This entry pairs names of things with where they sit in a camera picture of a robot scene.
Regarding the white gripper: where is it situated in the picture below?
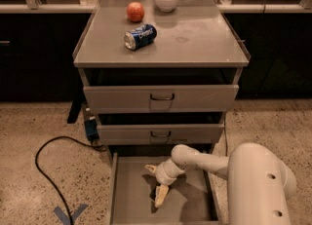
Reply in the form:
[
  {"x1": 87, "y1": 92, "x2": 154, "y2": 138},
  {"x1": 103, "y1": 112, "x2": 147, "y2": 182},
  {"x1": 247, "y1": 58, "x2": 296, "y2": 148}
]
[{"x1": 144, "y1": 159, "x2": 185, "y2": 207}]

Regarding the dark green sponge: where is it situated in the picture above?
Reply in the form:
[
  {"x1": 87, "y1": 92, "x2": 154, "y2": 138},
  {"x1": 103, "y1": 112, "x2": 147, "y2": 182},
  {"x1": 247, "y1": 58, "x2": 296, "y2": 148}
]
[{"x1": 149, "y1": 188, "x2": 156, "y2": 204}]

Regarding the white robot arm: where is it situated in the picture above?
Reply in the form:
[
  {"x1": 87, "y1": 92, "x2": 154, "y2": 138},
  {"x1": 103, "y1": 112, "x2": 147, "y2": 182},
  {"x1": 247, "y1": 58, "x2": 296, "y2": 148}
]
[{"x1": 145, "y1": 143, "x2": 296, "y2": 225}]

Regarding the grey bottom drawer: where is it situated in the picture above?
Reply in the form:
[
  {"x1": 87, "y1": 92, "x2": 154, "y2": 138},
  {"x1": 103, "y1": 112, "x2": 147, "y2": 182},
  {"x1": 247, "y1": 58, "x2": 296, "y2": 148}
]
[{"x1": 108, "y1": 154, "x2": 220, "y2": 225}]

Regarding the grey drawer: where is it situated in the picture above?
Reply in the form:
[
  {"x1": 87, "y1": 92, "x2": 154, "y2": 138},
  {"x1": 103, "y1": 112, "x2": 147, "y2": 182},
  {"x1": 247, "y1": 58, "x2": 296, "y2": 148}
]
[
  {"x1": 84, "y1": 85, "x2": 239, "y2": 114},
  {"x1": 108, "y1": 154, "x2": 220, "y2": 225},
  {"x1": 97, "y1": 124, "x2": 223, "y2": 145}
]

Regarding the grey middle drawer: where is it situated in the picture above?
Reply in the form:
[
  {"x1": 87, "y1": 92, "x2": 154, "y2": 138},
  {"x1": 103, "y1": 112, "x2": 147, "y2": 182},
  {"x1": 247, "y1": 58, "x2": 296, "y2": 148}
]
[{"x1": 97, "y1": 124, "x2": 223, "y2": 145}]

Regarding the grey top drawer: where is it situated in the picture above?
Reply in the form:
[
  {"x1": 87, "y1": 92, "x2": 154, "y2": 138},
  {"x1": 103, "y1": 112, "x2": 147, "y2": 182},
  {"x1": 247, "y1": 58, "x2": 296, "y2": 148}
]
[{"x1": 84, "y1": 85, "x2": 239, "y2": 114}]

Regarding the grey drawer cabinet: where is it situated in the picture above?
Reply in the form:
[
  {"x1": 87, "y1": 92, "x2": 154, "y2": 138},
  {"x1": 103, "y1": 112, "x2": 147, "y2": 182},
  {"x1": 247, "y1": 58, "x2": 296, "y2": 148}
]
[{"x1": 74, "y1": 0, "x2": 250, "y2": 156}]

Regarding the dark background counter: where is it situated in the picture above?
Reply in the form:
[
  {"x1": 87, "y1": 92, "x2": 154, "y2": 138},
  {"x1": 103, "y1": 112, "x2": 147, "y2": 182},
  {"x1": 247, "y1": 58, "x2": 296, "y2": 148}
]
[{"x1": 1, "y1": 13, "x2": 311, "y2": 101}]

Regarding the blue power adapter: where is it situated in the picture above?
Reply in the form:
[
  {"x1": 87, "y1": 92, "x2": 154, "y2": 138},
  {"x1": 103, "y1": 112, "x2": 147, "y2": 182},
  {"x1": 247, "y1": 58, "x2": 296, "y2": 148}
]
[{"x1": 84, "y1": 119, "x2": 99, "y2": 141}]

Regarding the blue tape floor mark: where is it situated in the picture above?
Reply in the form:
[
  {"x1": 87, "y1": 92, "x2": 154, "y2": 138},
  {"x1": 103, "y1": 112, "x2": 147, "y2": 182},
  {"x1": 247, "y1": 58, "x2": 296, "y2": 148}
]
[{"x1": 54, "y1": 204, "x2": 88, "y2": 225}]

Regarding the blue Pepsi can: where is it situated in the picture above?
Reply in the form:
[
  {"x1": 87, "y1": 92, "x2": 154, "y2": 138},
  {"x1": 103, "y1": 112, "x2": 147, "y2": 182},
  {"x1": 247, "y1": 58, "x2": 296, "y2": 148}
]
[{"x1": 124, "y1": 24, "x2": 157, "y2": 51}]

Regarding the red apple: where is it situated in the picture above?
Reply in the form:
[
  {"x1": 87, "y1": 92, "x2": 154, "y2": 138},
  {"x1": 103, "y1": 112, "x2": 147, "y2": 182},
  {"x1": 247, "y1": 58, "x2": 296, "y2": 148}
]
[{"x1": 127, "y1": 2, "x2": 145, "y2": 22}]

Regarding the black cable right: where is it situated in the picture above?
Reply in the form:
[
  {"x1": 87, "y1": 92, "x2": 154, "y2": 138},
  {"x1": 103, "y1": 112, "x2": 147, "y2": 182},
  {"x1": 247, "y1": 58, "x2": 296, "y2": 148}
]
[{"x1": 222, "y1": 121, "x2": 229, "y2": 157}]

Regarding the black cable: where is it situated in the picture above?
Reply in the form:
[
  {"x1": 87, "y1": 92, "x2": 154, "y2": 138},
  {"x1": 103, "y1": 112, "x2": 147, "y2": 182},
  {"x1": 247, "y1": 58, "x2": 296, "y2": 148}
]
[
  {"x1": 34, "y1": 135, "x2": 107, "y2": 225},
  {"x1": 222, "y1": 121, "x2": 229, "y2": 157}
]

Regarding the black cable left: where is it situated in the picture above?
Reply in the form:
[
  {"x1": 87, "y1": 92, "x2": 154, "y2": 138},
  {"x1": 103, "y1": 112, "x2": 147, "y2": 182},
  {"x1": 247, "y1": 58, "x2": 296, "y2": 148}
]
[{"x1": 34, "y1": 135, "x2": 107, "y2": 225}]

